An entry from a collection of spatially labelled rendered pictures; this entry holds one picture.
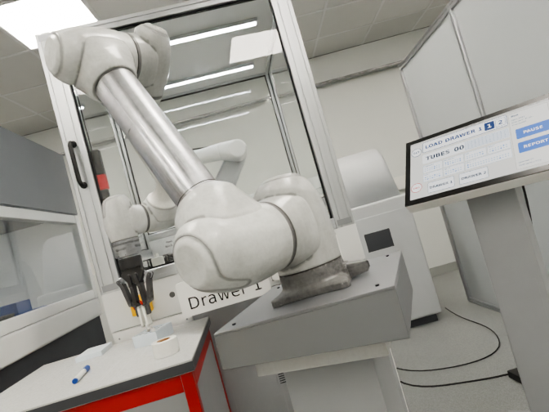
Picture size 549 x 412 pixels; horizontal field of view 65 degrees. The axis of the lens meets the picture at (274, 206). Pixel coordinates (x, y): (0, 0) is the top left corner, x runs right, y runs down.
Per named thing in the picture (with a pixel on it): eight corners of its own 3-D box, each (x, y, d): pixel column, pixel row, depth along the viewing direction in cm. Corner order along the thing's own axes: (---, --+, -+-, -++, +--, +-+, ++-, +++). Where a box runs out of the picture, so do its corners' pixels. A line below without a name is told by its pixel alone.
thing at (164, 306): (365, 258, 172) (355, 223, 173) (110, 333, 162) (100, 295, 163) (321, 251, 266) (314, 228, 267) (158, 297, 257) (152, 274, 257)
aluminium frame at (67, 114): (355, 223, 172) (284, -22, 178) (100, 295, 163) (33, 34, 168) (314, 228, 267) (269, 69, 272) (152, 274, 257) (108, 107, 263)
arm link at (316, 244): (354, 248, 102) (324, 161, 102) (310, 272, 88) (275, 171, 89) (304, 261, 112) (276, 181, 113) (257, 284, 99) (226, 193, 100)
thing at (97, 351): (102, 355, 144) (100, 350, 144) (75, 363, 143) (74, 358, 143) (113, 346, 157) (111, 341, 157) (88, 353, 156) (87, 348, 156)
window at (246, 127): (332, 217, 174) (268, -6, 179) (120, 277, 166) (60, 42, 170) (332, 217, 174) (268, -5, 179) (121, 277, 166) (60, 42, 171)
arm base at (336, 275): (368, 281, 88) (359, 256, 88) (270, 309, 95) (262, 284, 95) (374, 264, 106) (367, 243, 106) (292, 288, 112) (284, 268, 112)
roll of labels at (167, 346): (185, 348, 119) (180, 334, 119) (162, 359, 114) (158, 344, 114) (171, 349, 124) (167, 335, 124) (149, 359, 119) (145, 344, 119)
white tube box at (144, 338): (158, 342, 138) (155, 331, 138) (135, 348, 139) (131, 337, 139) (174, 332, 150) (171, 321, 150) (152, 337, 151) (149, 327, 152)
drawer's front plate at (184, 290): (272, 292, 138) (263, 258, 139) (183, 318, 135) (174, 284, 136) (272, 291, 140) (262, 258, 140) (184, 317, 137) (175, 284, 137)
